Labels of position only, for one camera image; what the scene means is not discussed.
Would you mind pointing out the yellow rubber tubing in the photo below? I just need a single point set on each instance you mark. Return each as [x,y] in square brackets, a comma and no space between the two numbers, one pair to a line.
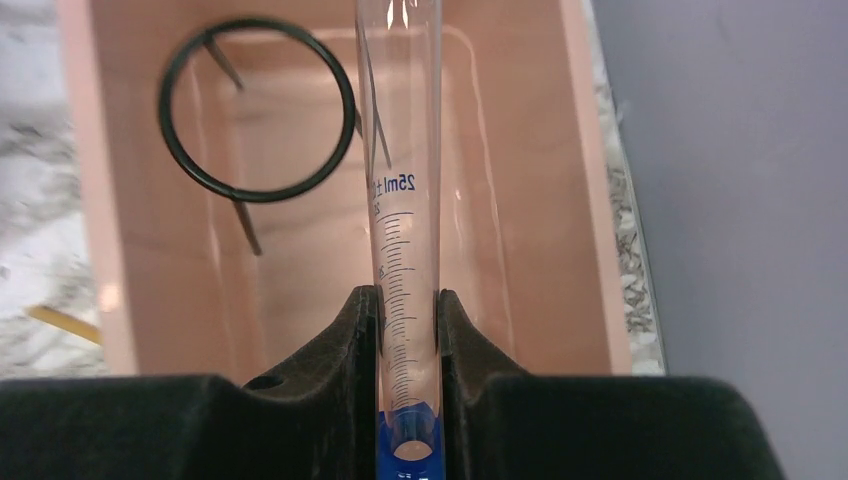
[65,322]

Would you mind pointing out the pink plastic bin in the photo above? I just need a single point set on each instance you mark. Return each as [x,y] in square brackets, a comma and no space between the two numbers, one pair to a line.
[527,238]

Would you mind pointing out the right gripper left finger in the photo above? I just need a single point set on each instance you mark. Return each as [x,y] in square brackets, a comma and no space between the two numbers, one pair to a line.
[312,416]

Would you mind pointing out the black metal ring support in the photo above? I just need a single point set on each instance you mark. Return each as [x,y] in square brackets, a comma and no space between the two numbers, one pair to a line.
[206,38]

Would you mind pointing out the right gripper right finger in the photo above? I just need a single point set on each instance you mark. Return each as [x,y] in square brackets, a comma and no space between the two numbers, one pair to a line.
[502,422]

